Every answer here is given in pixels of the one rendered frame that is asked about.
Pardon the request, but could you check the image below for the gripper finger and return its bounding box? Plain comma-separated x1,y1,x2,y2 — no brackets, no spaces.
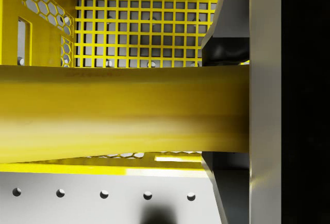
201,0,251,67
201,151,251,224

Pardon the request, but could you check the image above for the banana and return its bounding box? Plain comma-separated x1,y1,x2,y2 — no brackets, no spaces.
0,63,251,165

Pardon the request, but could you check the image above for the yellow basket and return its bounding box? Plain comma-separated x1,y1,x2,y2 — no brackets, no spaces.
0,0,251,177

